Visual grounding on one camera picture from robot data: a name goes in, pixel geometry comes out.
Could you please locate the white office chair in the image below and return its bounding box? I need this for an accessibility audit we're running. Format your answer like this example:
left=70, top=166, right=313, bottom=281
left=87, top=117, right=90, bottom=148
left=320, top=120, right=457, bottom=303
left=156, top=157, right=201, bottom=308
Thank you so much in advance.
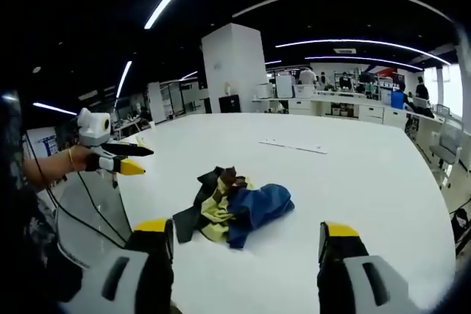
left=428, top=115, right=465, bottom=192

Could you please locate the black low cabinet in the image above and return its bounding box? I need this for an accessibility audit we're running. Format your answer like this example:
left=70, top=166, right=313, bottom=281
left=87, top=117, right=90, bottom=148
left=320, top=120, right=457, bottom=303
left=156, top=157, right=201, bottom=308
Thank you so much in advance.
left=218, top=95, right=241, bottom=114

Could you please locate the black bag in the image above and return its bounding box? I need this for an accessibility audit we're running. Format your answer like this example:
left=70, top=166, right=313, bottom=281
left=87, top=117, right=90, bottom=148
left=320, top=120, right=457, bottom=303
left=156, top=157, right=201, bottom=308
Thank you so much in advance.
left=448, top=207, right=470, bottom=258

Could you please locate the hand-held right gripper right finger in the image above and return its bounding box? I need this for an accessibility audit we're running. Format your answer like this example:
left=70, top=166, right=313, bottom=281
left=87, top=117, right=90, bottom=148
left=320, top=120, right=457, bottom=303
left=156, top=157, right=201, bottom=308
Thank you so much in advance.
left=316, top=221, right=421, bottom=314

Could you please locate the black cable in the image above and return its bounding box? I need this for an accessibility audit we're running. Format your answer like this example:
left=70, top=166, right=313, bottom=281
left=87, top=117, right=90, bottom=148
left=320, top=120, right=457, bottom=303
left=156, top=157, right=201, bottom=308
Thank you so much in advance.
left=21, top=132, right=127, bottom=250

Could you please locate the white square pillar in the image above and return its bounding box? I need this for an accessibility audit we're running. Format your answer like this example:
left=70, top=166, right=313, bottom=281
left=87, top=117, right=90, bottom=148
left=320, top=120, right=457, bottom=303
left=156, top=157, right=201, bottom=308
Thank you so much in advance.
left=201, top=22, right=268, bottom=114

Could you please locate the white box appliance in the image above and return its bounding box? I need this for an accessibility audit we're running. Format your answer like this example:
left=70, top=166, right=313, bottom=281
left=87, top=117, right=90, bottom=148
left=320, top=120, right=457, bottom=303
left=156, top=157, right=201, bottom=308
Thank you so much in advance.
left=275, top=75, right=294, bottom=99

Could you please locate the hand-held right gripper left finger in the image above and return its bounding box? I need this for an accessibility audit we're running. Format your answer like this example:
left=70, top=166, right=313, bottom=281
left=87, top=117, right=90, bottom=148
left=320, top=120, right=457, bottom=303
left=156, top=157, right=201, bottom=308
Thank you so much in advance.
left=78, top=218, right=175, bottom=314

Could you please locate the person's dark patterned clothing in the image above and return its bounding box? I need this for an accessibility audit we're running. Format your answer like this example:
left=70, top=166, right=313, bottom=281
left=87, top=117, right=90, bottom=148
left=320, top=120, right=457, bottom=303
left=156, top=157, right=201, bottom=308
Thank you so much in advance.
left=0, top=89, right=86, bottom=306

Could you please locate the white flat strip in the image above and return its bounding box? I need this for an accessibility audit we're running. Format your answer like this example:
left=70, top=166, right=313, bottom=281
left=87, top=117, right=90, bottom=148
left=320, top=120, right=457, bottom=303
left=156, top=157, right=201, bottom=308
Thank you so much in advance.
left=258, top=138, right=329, bottom=155

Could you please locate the white drawer counter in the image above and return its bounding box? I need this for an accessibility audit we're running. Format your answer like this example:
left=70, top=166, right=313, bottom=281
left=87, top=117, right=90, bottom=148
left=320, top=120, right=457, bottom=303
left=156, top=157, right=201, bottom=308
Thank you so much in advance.
left=252, top=89, right=448, bottom=135

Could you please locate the person's left hand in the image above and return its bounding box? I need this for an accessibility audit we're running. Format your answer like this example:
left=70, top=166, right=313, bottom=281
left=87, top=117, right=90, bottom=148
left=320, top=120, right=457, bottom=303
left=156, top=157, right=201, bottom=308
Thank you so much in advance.
left=70, top=144, right=101, bottom=174

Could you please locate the blue yellow black garment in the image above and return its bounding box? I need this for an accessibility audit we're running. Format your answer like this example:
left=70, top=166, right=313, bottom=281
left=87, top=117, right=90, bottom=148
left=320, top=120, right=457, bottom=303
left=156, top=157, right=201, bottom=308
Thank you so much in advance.
left=172, top=165, right=296, bottom=251

